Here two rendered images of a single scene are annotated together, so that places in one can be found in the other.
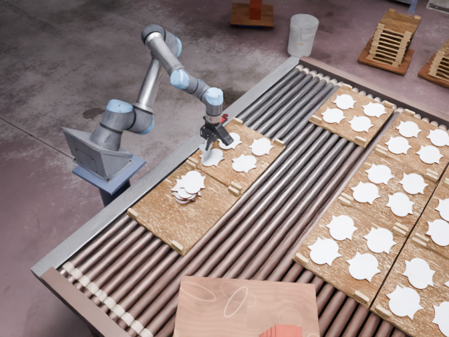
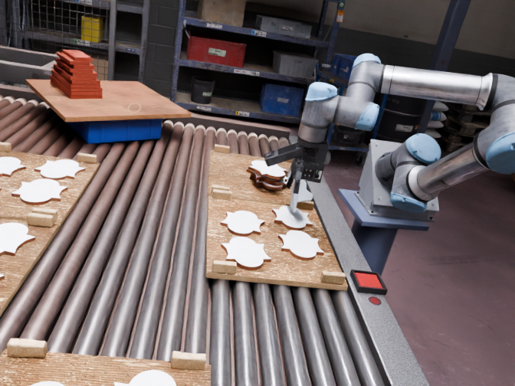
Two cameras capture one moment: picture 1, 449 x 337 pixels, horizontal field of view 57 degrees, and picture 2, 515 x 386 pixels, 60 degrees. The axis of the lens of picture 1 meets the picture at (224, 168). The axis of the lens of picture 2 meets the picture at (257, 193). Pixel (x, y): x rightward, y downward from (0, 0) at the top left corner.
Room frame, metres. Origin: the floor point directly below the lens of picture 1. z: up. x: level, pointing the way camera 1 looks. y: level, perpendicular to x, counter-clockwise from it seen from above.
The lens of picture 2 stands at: (2.25, -0.87, 1.56)
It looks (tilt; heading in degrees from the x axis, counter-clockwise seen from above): 24 degrees down; 136
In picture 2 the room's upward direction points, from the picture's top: 11 degrees clockwise
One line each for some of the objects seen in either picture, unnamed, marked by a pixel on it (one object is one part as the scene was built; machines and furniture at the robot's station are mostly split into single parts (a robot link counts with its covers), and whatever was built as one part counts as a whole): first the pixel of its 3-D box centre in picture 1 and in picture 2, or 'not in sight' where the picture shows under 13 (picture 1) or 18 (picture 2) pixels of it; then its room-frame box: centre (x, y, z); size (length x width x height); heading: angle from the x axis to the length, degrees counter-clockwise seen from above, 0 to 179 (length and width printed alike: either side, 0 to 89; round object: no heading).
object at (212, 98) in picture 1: (214, 101); (319, 105); (1.47, 0.06, 1.30); 0.09 x 0.08 x 0.11; 38
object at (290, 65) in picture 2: not in sight; (293, 63); (-1.78, 3.26, 0.76); 0.50 x 0.36 x 0.24; 65
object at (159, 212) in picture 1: (184, 204); (256, 178); (1.16, 0.18, 0.93); 0.41 x 0.35 x 0.02; 144
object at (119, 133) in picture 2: not in sight; (111, 117); (0.55, -0.11, 0.97); 0.31 x 0.31 x 0.10; 89
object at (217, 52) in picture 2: not in sight; (215, 49); (-2.31, 2.43, 0.78); 0.66 x 0.45 x 0.28; 59
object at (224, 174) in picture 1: (236, 154); (269, 237); (1.50, -0.06, 0.93); 0.41 x 0.35 x 0.02; 145
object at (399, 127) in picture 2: not in sight; (393, 120); (-0.47, 3.72, 0.44); 0.59 x 0.59 x 0.88
